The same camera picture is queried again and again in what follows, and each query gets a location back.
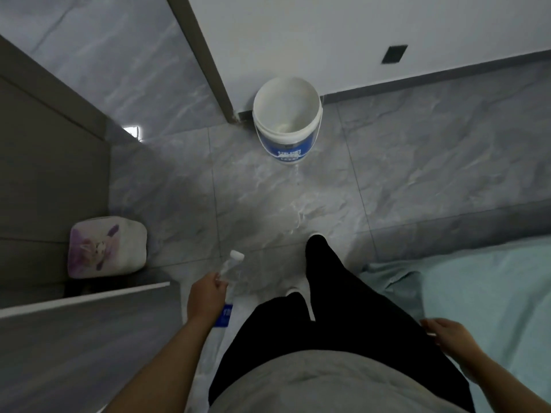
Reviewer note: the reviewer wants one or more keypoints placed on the person's left hand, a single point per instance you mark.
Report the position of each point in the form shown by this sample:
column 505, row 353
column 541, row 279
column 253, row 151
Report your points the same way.
column 206, row 301

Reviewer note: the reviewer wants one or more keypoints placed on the person's right hand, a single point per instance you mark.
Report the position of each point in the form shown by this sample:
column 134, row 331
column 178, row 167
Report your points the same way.
column 456, row 341

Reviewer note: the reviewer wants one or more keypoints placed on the white bottle cap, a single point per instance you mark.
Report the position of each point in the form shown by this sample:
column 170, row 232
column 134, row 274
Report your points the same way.
column 236, row 255

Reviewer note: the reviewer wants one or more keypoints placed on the white plastic bucket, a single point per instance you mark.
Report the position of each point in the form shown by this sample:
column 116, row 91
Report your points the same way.
column 286, row 146

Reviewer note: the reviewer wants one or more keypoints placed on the person's right forearm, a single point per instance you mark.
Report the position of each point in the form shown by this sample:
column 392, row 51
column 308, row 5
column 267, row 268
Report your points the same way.
column 503, row 387

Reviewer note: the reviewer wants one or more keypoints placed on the person's left forearm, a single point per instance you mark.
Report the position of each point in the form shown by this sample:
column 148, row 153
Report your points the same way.
column 163, row 374

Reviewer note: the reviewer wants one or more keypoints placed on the person's black trousers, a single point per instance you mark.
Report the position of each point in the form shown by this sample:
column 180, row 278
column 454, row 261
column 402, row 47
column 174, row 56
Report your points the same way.
column 344, row 305

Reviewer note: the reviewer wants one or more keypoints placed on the person's grey shirt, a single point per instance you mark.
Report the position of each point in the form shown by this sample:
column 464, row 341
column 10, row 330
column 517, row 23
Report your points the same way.
column 323, row 382

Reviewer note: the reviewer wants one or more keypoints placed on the light green bed sheet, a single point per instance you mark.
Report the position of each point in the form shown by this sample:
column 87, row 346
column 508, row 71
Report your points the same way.
column 486, row 292

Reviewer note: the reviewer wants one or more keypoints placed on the floral white storage box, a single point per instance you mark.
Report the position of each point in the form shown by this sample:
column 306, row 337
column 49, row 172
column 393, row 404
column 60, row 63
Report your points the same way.
column 107, row 247

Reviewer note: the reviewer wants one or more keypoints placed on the white shoe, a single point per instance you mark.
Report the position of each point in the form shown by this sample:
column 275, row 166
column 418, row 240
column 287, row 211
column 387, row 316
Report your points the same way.
column 316, row 235

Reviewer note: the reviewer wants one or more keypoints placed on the grey wooden wardrobe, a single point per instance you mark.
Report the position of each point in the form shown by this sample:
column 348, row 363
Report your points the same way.
column 43, row 167

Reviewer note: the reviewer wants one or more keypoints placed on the grey baseboard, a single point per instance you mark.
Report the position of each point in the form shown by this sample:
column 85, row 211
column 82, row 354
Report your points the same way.
column 430, row 77

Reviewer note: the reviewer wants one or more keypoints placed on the grey door frame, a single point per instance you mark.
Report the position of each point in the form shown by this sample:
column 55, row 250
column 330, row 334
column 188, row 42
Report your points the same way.
column 202, row 60

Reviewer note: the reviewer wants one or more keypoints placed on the small black wall plate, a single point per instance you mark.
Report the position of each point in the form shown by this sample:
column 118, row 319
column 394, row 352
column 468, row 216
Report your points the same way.
column 394, row 54

